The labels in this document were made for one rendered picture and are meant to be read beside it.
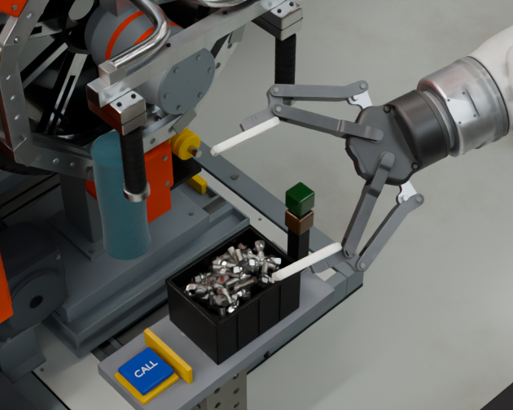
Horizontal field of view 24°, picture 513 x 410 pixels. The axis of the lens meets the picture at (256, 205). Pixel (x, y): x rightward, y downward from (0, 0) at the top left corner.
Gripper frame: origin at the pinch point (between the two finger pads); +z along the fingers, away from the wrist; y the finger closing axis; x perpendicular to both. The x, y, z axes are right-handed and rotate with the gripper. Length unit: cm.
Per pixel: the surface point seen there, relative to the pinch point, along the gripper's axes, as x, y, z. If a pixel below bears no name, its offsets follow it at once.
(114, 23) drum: 86, -39, -6
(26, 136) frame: 89, -28, 15
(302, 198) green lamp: 90, 2, -23
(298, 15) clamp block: 79, -26, -34
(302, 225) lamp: 94, 6, -22
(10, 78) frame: 79, -37, 14
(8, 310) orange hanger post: 96, -3, 31
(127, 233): 103, -7, 6
